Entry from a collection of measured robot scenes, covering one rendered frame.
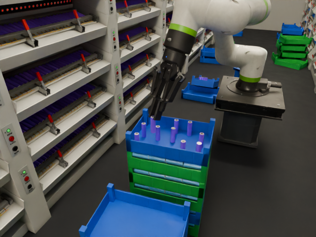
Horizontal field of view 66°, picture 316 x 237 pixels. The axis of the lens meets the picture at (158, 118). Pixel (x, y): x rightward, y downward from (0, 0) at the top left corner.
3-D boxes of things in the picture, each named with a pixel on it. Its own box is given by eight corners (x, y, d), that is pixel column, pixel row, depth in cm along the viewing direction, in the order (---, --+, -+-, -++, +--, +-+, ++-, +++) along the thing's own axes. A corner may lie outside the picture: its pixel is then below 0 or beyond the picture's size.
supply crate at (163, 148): (213, 135, 101) (215, 118, 97) (207, 167, 84) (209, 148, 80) (144, 123, 108) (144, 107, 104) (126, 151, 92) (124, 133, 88)
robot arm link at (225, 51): (219, 49, 159) (207, -16, 112) (245, 52, 153) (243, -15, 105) (213, 67, 157) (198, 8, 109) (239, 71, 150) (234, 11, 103)
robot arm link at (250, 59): (237, 72, 158) (242, 42, 148) (262, 76, 152) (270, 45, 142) (232, 79, 149) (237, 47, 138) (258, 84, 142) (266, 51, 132)
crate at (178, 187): (209, 164, 109) (210, 150, 105) (202, 199, 93) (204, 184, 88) (145, 152, 117) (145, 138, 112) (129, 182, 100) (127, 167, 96)
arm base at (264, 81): (279, 87, 153) (282, 78, 150) (280, 97, 141) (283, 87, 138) (236, 81, 161) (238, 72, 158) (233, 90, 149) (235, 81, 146)
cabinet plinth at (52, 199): (184, 70, 280) (184, 66, 278) (28, 230, 108) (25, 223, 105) (171, 68, 286) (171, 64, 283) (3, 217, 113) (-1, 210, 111)
